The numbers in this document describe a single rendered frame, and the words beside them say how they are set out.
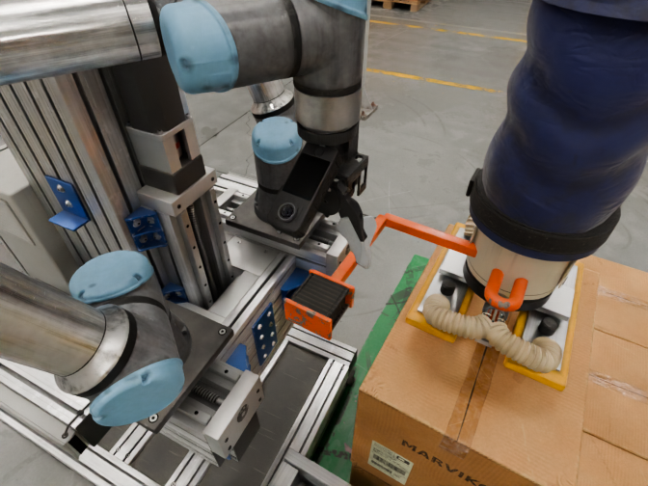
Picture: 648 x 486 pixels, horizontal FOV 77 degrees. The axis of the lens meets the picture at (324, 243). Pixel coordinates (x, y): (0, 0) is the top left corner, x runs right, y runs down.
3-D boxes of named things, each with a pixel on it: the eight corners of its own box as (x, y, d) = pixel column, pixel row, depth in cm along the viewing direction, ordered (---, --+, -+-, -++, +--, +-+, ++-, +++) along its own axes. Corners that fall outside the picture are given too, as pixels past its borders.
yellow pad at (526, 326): (561, 393, 69) (574, 378, 66) (501, 366, 73) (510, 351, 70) (581, 269, 91) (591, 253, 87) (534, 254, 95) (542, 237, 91)
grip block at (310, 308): (329, 341, 65) (330, 322, 61) (284, 319, 68) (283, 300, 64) (353, 305, 70) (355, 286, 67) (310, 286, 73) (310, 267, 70)
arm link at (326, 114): (341, 103, 41) (275, 87, 44) (340, 145, 44) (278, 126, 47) (373, 79, 45) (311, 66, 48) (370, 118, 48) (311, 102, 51)
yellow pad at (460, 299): (453, 345, 76) (459, 329, 73) (403, 323, 80) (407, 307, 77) (495, 240, 98) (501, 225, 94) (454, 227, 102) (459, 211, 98)
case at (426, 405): (502, 553, 94) (576, 503, 67) (349, 461, 109) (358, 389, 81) (543, 356, 132) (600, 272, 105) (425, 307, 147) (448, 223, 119)
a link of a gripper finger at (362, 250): (397, 245, 58) (366, 191, 55) (380, 271, 54) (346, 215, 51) (380, 248, 60) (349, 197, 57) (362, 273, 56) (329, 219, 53)
